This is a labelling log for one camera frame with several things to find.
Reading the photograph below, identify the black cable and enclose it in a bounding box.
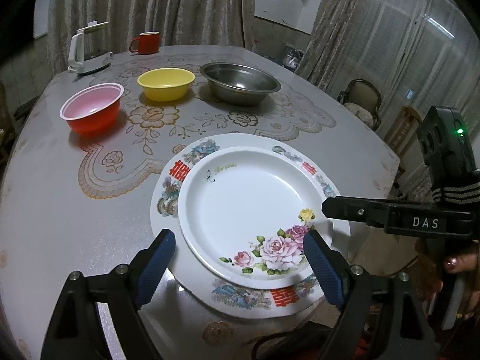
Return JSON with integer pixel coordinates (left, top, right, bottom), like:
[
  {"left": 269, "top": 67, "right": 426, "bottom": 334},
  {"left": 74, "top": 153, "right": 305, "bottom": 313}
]
[{"left": 250, "top": 326, "right": 331, "bottom": 360}]

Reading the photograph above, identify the white electric kettle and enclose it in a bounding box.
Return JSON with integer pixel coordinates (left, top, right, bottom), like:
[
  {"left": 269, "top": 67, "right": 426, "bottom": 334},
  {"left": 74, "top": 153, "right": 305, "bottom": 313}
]
[{"left": 67, "top": 20, "right": 112, "bottom": 76}]

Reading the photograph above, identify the red plastic bowl pink inside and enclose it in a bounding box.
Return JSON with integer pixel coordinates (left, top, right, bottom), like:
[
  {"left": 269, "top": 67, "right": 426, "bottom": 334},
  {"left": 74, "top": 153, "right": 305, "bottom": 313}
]
[{"left": 59, "top": 83, "right": 125, "bottom": 136}]

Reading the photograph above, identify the white oval floral dish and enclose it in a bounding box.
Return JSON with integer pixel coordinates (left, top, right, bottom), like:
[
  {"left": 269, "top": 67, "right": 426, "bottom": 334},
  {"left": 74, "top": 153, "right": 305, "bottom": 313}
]
[{"left": 178, "top": 146, "right": 329, "bottom": 289}]

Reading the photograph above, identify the yellow plastic bowl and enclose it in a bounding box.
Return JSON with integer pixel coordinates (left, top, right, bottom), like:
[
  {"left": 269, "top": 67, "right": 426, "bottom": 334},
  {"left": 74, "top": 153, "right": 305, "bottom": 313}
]
[{"left": 137, "top": 67, "right": 195, "bottom": 102}]

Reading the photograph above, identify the beige patterned curtain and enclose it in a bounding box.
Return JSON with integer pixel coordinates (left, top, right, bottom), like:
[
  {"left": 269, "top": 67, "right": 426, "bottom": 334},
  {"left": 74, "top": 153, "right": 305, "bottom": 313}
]
[{"left": 47, "top": 0, "right": 255, "bottom": 74}]

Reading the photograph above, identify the person's right hand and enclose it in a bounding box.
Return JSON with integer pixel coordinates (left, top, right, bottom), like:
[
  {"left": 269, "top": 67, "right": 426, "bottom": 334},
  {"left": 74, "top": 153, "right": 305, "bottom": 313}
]
[{"left": 415, "top": 239, "right": 479, "bottom": 301}]

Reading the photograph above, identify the sheer window curtain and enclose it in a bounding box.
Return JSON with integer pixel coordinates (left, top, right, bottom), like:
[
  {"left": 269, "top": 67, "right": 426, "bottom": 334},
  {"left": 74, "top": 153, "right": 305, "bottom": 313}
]
[{"left": 297, "top": 0, "right": 479, "bottom": 137}]

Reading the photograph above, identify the cushioned chair at right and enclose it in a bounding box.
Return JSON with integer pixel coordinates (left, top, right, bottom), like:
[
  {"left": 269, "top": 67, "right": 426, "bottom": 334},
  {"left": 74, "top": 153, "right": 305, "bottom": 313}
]
[{"left": 337, "top": 79, "right": 382, "bottom": 131}]

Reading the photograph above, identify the lace patterned tablecloth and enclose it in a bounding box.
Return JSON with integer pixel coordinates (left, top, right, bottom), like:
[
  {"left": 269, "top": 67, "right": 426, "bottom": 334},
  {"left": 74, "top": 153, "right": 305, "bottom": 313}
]
[{"left": 1, "top": 46, "right": 400, "bottom": 359}]

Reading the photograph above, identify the red mug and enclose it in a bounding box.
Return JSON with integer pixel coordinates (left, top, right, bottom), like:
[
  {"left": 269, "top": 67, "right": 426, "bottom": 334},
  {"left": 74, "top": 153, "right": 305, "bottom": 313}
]
[{"left": 128, "top": 32, "right": 160, "bottom": 55}]

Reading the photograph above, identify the stainless steel bowl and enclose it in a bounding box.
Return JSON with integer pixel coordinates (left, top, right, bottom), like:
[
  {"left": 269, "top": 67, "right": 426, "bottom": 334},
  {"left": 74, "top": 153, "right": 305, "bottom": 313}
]
[{"left": 199, "top": 62, "right": 281, "bottom": 107}]

